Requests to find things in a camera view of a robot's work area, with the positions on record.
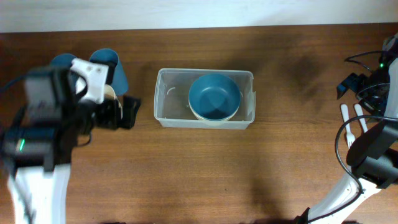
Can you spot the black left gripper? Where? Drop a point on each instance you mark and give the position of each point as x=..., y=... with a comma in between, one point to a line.
x=112, y=120

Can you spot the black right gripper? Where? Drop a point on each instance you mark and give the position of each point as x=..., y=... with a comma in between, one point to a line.
x=351, y=82

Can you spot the cream bowl back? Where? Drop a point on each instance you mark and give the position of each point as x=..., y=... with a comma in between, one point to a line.
x=217, y=114

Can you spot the cream bowl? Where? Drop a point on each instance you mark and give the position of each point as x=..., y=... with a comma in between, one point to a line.
x=213, y=122
x=217, y=114

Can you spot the blue bowl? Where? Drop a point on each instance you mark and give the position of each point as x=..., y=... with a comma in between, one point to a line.
x=212, y=91

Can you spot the cream bowl front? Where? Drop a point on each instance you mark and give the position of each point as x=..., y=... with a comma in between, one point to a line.
x=213, y=122

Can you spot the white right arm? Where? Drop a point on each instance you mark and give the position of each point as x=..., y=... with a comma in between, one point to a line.
x=363, y=143

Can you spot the left arm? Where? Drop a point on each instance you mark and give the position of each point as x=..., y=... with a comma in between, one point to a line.
x=37, y=148

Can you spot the clear plastic container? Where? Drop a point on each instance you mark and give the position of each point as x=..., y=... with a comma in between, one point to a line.
x=171, y=106

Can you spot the cream cup front right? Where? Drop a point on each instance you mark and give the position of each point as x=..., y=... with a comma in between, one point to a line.
x=110, y=94

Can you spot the blue cup back right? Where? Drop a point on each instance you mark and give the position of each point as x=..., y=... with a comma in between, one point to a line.
x=116, y=76

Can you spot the blue cup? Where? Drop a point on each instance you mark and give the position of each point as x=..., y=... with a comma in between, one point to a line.
x=116, y=76
x=64, y=60

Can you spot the white plastic fork left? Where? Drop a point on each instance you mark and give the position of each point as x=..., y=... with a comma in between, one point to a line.
x=350, y=138

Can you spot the blue cup back left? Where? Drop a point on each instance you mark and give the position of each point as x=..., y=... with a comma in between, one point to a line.
x=64, y=60

